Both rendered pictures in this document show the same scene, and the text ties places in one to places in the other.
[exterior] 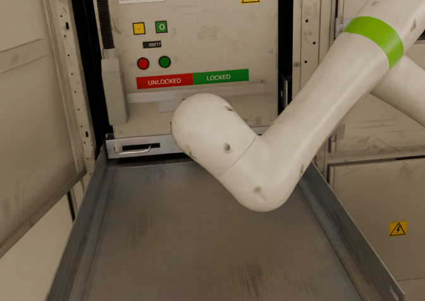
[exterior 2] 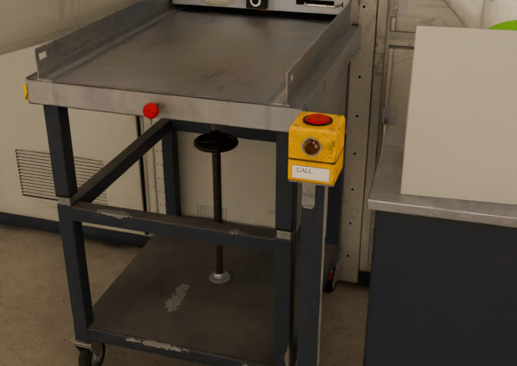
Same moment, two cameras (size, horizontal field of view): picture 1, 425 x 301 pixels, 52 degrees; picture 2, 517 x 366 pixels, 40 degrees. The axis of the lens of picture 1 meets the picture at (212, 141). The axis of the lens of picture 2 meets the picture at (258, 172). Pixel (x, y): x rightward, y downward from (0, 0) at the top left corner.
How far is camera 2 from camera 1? 1.00 m
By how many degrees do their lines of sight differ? 19
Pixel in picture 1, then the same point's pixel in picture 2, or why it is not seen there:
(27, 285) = (86, 120)
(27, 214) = (80, 23)
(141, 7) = not seen: outside the picture
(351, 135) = (413, 12)
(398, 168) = not seen: hidden behind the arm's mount
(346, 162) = (411, 46)
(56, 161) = not seen: outside the picture
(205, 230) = (207, 51)
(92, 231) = (120, 38)
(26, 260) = not seen: hidden behind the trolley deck
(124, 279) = (121, 61)
